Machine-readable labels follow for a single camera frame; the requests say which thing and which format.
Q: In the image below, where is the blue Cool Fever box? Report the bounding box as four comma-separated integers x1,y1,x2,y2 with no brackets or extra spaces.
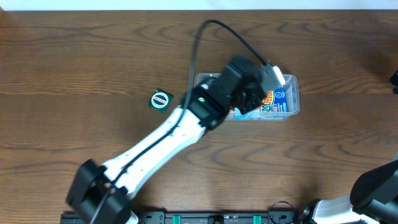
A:
230,88,289,120

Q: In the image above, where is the small dark medicine bottle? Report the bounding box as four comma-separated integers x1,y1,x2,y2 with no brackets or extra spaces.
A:
200,84,209,90

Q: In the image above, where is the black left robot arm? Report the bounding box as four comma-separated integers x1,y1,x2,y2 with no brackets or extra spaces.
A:
66,55,285,223

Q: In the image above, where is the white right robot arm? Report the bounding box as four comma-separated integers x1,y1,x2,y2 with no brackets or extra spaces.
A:
298,156,397,224

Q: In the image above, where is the clear plastic container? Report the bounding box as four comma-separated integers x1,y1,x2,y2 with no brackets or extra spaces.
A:
193,73,300,121

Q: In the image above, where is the green Zam-Buk box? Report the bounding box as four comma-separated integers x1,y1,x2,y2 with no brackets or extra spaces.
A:
147,89,174,114

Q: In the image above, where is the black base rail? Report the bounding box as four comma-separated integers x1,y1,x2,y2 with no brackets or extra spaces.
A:
60,200,374,224

